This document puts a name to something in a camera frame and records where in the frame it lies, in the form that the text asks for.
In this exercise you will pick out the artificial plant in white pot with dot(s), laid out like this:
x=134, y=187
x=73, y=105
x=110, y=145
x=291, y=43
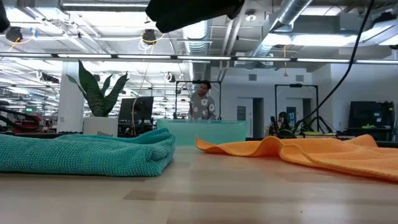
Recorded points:
x=99, y=126

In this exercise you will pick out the black ceiling-hung device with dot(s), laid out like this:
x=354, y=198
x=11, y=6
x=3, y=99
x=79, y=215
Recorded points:
x=14, y=33
x=149, y=36

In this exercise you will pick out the black equipment cabinet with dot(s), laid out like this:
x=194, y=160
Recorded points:
x=370, y=119

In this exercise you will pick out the red and black machine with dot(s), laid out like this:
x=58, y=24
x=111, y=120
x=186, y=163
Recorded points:
x=21, y=123

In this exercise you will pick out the person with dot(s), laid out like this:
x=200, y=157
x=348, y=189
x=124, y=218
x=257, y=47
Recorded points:
x=202, y=105

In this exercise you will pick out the black monitor on desk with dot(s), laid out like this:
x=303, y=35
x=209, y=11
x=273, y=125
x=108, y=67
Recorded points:
x=136, y=109

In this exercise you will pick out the orange microfiber towel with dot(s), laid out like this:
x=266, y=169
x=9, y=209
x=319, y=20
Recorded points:
x=326, y=155

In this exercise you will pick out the teal translucent plastic basket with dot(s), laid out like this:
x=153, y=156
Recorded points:
x=202, y=132

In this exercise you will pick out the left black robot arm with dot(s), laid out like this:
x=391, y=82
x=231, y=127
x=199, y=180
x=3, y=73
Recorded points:
x=2, y=15

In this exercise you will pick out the teal microfiber towel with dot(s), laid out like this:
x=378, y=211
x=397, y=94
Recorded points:
x=87, y=155

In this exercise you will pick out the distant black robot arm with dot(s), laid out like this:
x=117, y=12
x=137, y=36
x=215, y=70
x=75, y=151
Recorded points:
x=283, y=124

